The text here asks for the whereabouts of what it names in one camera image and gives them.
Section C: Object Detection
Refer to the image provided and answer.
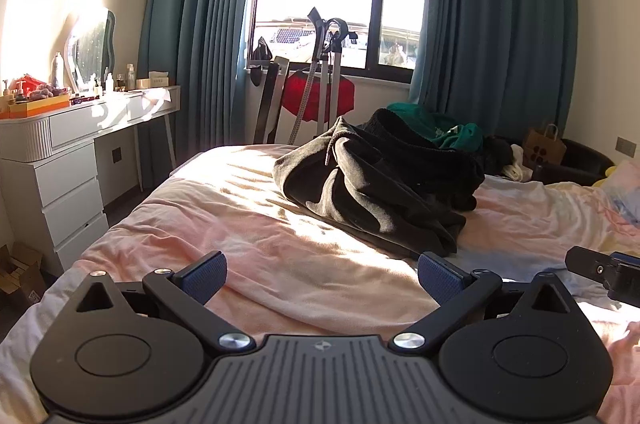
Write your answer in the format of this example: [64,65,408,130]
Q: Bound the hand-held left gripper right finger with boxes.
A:
[392,252,576,352]

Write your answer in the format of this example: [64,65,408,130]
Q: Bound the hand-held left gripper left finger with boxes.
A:
[75,250,256,352]

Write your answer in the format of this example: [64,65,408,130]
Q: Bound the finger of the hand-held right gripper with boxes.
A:
[565,246,613,291]

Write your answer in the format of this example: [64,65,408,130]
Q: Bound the washed black pants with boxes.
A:
[272,116,468,259]

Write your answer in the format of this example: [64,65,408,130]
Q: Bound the bed with pastel duvet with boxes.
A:
[0,143,640,424]

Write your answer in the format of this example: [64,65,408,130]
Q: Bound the pastel pillow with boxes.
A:
[597,158,640,227]

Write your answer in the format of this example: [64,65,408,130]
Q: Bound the black armchair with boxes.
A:
[480,135,617,187]

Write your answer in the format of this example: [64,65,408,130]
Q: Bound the cream white garment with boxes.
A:
[501,145,535,183]

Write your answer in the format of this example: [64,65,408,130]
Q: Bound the black fleece garment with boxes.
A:
[356,108,487,212]

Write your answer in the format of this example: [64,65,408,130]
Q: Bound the brown paper bag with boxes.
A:
[522,123,569,168]

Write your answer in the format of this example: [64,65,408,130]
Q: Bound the dark garment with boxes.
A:
[481,136,515,175]

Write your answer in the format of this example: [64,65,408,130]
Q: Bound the white dressing table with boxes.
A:
[0,84,181,277]

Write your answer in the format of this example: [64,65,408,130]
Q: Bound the cardboard box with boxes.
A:
[0,241,48,317]

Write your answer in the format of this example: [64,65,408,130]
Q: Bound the white cloth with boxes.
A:
[141,86,177,111]

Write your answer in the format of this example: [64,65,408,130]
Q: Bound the folded treadmill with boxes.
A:
[251,56,292,145]

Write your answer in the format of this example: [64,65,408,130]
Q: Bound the beige tissue box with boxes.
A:
[135,71,170,91]

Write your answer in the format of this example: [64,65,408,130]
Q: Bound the red umbrella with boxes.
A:
[279,70,356,123]

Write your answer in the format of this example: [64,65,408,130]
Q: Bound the small black bag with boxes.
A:
[249,36,275,87]

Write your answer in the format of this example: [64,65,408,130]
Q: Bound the garment steamer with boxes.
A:
[289,6,359,145]

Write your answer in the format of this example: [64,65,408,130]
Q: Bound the orange tray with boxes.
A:
[0,92,71,121]

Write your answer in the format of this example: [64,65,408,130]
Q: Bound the teal curtain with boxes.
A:
[409,0,581,139]
[135,0,273,192]

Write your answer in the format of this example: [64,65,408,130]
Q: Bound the wavy framed mirror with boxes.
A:
[65,8,117,93]

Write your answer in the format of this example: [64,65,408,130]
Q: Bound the red packet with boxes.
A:
[9,75,45,95]

